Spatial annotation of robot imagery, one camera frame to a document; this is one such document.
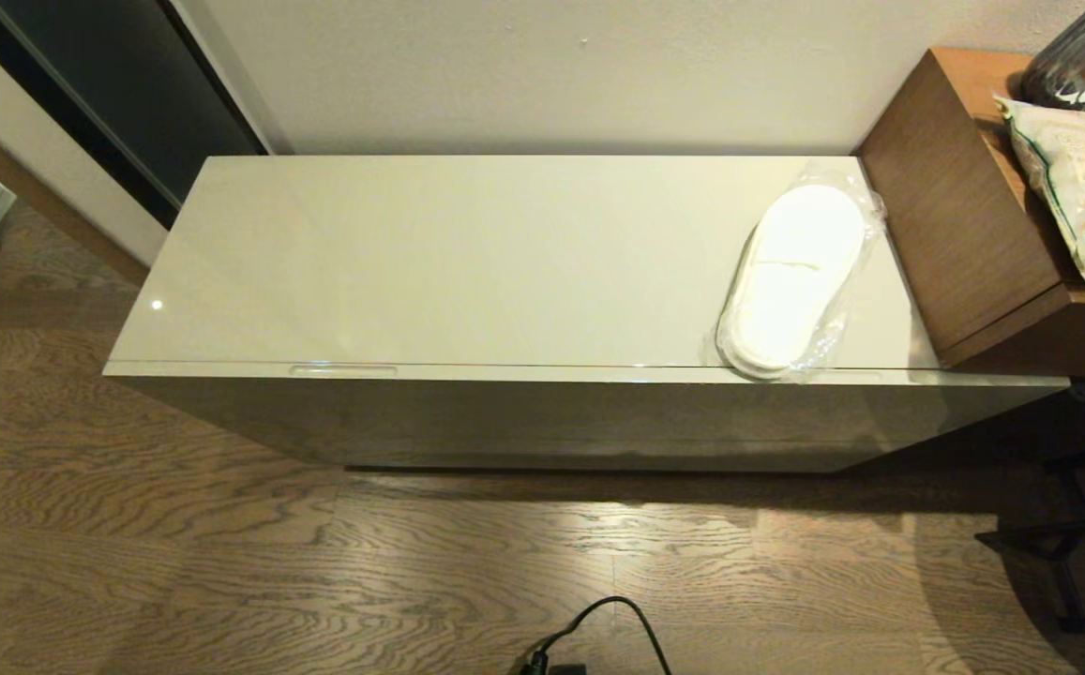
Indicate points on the dark door panel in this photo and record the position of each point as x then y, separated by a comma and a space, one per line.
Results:
129, 84

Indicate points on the white slippers pair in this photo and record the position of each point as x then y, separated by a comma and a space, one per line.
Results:
791, 281

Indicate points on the grey cabinet drawer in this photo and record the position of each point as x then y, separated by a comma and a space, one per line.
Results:
551, 417

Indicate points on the brown wooden side cabinet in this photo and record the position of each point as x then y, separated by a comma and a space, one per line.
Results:
955, 197

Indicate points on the black metal stand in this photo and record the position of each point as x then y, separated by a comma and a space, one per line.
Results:
1062, 544

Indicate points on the black power adapter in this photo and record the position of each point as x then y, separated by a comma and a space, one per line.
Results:
565, 669

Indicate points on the grey glossy cabinet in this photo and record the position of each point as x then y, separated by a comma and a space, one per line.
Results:
458, 272

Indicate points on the brown wooden door trim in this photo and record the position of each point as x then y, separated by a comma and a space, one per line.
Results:
36, 192

